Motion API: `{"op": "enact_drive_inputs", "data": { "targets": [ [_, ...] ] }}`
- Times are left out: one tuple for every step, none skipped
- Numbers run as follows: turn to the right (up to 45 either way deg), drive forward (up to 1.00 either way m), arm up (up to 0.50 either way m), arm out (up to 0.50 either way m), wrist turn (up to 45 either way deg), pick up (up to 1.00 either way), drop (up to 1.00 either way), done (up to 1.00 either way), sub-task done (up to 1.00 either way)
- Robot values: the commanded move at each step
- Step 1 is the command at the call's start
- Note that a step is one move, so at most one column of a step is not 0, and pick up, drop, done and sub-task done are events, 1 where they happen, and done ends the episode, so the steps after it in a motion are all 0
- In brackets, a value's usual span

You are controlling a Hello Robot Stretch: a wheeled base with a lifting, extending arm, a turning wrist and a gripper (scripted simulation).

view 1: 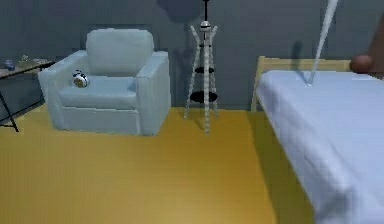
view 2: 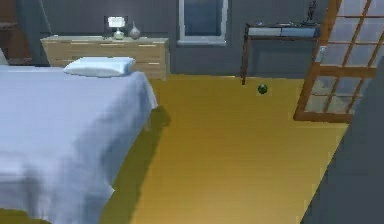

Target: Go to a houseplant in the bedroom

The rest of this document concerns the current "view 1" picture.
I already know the pale blue armchair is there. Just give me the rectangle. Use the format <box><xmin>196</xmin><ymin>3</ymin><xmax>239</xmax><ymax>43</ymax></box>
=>
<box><xmin>37</xmin><ymin>28</ymin><xmax>172</xmax><ymax>137</ymax></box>

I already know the white round alarm clock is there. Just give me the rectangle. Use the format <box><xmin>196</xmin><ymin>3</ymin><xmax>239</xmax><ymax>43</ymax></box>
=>
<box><xmin>72</xmin><ymin>69</ymin><xmax>90</xmax><ymax>89</ymax></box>

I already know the bed with white sheet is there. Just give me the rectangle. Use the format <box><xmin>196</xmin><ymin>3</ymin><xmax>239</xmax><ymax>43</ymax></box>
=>
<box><xmin>250</xmin><ymin>55</ymin><xmax>384</xmax><ymax>224</ymax></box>

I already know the brown basketball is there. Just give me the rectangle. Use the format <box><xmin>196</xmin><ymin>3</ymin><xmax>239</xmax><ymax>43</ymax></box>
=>
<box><xmin>349</xmin><ymin>54</ymin><xmax>374</xmax><ymax>75</ymax></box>

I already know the dark side table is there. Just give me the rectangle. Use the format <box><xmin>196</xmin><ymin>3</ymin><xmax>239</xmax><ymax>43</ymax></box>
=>
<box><xmin>0</xmin><ymin>58</ymin><xmax>56</xmax><ymax>133</ymax></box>

